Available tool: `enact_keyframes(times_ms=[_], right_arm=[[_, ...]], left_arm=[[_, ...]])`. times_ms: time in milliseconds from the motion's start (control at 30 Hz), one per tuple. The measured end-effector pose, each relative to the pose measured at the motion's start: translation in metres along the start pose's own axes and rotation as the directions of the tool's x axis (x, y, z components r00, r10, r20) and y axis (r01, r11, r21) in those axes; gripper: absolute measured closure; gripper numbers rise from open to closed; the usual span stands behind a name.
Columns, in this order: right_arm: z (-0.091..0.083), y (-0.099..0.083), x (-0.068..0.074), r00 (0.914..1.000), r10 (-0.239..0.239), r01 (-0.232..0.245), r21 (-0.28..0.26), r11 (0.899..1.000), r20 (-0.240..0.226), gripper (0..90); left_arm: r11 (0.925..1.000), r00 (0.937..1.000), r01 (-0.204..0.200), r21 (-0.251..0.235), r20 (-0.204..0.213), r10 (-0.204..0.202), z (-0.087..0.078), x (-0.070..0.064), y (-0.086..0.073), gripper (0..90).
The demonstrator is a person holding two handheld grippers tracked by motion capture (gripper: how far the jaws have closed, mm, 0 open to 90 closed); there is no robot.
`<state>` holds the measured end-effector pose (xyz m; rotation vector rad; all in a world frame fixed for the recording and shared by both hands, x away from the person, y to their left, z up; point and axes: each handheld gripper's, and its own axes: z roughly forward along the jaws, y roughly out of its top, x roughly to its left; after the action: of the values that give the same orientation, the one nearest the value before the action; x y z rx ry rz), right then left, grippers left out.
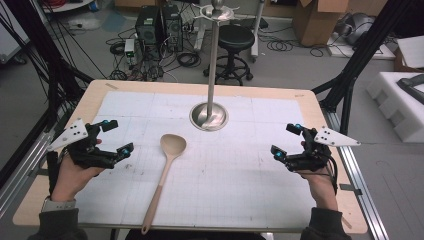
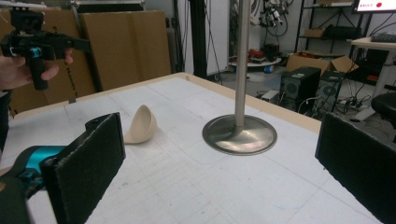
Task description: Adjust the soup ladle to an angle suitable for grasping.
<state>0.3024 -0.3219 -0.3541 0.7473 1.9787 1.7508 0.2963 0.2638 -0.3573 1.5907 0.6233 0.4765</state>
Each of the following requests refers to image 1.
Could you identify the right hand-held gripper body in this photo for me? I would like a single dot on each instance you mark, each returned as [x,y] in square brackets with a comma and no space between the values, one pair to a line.
[311,156]

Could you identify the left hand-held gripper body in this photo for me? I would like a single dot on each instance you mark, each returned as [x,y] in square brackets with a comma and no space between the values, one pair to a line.
[83,155]

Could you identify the wooden spoon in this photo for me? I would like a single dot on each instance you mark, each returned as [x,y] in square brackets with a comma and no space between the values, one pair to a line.
[172,145]

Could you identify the person's left hand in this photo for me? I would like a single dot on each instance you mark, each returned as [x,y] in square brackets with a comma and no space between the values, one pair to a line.
[71,180]

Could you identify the person's right hand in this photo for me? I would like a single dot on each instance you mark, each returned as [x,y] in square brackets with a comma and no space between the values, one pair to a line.
[320,190]

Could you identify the black tape strip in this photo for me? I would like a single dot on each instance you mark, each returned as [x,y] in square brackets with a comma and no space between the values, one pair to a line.
[41,172]
[350,189]

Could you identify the white grid mat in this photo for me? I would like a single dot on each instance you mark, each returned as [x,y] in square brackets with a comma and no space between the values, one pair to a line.
[233,183]

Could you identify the grey wristwatch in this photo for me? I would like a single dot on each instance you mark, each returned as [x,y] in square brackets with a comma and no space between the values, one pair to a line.
[58,204]

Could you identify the small white power device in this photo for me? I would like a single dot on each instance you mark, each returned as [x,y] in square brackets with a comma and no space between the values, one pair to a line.
[129,46]

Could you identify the white foam block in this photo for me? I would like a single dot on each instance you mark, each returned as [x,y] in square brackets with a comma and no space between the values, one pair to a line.
[396,110]

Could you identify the metal utensil stand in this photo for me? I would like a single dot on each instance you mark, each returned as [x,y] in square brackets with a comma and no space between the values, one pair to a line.
[213,66]

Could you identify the cardboard box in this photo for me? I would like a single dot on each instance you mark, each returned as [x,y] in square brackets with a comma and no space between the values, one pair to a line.
[316,23]

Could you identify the person's dark clothing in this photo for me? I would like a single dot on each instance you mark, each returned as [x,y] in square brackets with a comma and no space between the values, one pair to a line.
[193,235]

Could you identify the black round stool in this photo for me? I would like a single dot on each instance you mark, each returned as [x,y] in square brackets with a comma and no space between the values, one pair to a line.
[235,38]

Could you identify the black computer tower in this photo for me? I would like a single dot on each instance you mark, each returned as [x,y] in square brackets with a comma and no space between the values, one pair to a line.
[148,25]
[172,28]

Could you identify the grey rounded device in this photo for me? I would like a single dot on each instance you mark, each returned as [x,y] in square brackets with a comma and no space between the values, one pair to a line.
[358,28]

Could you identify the dark curved tool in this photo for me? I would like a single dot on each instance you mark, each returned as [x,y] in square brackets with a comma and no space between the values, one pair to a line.
[411,86]

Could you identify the white box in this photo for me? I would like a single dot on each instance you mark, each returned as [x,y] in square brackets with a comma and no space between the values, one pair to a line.
[412,51]

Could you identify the aluminium rail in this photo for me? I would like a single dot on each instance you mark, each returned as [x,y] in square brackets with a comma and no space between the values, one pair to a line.
[361,186]
[20,180]

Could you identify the black frame stand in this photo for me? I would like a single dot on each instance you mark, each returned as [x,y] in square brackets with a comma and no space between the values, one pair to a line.
[360,56]
[50,76]

